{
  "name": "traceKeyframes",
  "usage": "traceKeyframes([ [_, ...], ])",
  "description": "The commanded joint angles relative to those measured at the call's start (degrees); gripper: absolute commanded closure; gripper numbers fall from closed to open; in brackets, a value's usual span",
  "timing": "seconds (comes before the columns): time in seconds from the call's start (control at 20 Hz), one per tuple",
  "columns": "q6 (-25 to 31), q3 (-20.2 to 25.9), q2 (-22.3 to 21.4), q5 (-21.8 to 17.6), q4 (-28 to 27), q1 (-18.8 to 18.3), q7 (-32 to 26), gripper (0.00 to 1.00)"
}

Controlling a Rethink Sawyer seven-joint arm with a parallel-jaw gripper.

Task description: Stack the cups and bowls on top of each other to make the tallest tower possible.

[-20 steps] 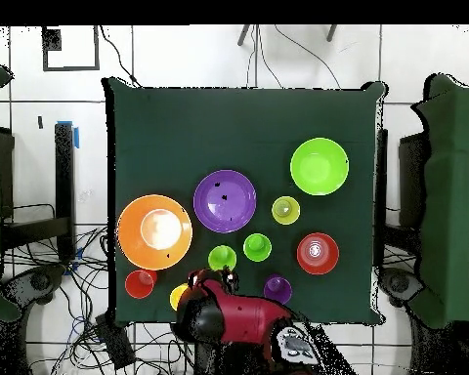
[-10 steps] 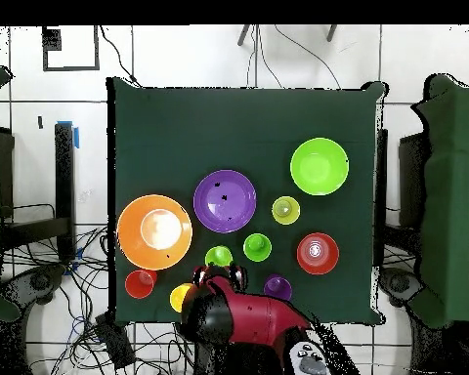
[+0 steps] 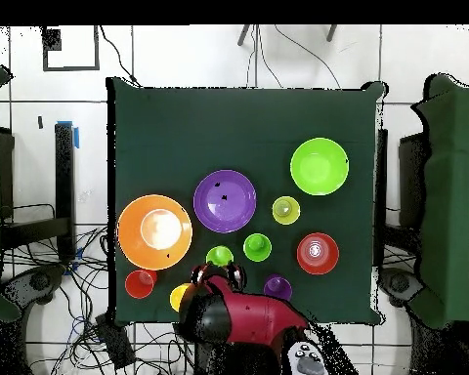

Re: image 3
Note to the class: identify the green bowl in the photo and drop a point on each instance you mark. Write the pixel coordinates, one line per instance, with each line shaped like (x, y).
(319, 166)

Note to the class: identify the yellow-orange stepped cup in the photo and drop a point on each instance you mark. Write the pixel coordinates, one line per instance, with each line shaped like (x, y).
(176, 297)

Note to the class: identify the black power strip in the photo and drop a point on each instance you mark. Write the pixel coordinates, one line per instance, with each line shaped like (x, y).
(115, 343)

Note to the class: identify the dark office chair base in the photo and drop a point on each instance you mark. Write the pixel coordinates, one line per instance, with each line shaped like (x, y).
(39, 281)

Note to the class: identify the yellow tapered cup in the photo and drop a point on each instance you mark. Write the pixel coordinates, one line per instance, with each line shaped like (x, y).
(286, 211)

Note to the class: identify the purple bowl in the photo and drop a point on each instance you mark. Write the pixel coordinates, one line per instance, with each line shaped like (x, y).
(224, 211)

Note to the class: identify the orange-red cup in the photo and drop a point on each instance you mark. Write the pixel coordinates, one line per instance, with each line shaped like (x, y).
(138, 287)

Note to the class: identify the dark green tablecloth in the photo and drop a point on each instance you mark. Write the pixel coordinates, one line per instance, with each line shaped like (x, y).
(179, 136)

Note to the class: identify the purple cup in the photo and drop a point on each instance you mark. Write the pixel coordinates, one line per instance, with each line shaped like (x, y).
(277, 290)

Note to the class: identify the grey tripod leg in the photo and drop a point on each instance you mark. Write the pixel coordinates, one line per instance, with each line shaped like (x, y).
(243, 36)
(331, 33)

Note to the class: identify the blue tape strip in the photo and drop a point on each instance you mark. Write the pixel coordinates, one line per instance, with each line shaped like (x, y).
(76, 138)

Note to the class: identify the light green tapered cup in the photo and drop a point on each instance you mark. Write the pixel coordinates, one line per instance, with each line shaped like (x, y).
(219, 256)

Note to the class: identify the green stepped cup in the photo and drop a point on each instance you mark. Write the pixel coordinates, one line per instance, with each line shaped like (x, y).
(257, 247)

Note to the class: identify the grey office chair base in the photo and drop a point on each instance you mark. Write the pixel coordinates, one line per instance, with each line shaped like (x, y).
(398, 283)

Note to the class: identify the black stand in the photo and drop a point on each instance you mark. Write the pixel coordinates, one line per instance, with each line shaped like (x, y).
(64, 175)

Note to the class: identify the black box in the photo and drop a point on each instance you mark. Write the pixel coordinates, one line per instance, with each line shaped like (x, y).
(412, 175)

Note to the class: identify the orange-red bowl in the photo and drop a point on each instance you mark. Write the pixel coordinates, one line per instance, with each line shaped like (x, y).
(328, 254)

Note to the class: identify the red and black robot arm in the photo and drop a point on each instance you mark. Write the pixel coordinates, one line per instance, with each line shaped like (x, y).
(258, 316)

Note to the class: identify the large yellow-orange bowl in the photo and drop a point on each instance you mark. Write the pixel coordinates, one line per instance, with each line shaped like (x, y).
(129, 234)

